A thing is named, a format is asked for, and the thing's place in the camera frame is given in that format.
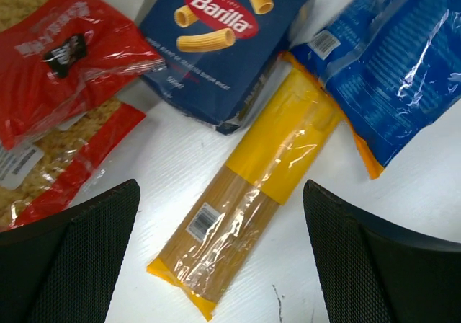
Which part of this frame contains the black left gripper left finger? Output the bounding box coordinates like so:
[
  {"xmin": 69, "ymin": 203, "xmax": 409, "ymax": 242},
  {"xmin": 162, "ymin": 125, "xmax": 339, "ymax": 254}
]
[{"xmin": 1, "ymin": 179, "xmax": 140, "ymax": 322}]

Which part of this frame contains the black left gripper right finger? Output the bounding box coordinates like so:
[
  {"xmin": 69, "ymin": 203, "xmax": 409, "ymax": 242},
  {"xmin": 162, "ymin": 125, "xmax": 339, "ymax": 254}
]
[{"xmin": 303, "ymin": 180, "xmax": 460, "ymax": 322}]

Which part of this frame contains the blue and orange pasta bag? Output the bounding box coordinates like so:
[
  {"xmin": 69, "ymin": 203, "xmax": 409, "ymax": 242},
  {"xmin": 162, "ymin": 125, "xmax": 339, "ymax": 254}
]
[{"xmin": 287, "ymin": 0, "xmax": 460, "ymax": 179}]

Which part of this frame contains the red pasta bag with label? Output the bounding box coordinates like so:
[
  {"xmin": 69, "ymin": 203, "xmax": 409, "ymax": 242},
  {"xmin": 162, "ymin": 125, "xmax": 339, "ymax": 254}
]
[{"xmin": 1, "ymin": 98, "xmax": 146, "ymax": 231}]

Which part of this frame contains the red fusilli pasta bag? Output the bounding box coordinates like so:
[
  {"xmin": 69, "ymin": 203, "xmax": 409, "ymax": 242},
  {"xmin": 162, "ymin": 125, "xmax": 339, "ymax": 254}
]
[{"xmin": 1, "ymin": 0, "xmax": 165, "ymax": 150}]

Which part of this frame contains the yellow spaghetti packet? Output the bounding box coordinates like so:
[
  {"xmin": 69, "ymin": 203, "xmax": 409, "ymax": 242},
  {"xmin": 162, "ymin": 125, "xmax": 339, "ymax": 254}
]
[{"xmin": 147, "ymin": 68, "xmax": 340, "ymax": 320}]

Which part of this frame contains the blue Barilla rigatoni box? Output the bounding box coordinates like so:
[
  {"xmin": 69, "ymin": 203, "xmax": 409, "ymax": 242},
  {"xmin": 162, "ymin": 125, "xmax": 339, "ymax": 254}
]
[{"xmin": 140, "ymin": 0, "xmax": 313, "ymax": 135}]

